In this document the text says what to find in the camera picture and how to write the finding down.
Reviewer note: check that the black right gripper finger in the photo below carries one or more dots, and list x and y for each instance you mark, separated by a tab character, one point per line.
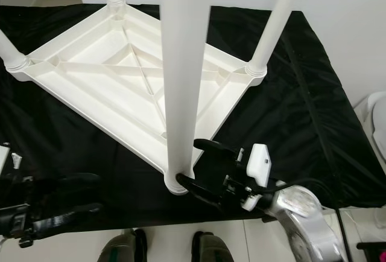
196	189
214	151

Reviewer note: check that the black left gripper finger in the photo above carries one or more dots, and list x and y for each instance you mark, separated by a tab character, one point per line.
72	214
66	181

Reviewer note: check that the white plastic table top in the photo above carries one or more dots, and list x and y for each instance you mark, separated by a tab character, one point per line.
84	51

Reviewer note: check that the grey robot right foot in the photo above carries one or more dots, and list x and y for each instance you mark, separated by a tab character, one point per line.
214	247

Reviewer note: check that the grey robot foot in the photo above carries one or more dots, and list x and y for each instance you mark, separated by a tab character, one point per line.
125	247
214	247

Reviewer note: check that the grey robot left foot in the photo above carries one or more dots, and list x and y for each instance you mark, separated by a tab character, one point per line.
125	247

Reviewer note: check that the black cloth table cover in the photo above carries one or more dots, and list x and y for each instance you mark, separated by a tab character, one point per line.
307	93

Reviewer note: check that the black vacuum with magenta cap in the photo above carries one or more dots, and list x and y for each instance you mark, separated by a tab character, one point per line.
375	251

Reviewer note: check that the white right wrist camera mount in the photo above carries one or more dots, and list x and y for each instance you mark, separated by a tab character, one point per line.
259	164

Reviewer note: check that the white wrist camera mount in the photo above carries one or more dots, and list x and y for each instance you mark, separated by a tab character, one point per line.
15	159
259	164

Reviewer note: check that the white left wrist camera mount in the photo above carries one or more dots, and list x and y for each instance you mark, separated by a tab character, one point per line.
15	159

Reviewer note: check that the white pedestal fan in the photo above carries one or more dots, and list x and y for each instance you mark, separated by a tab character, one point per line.
377	105

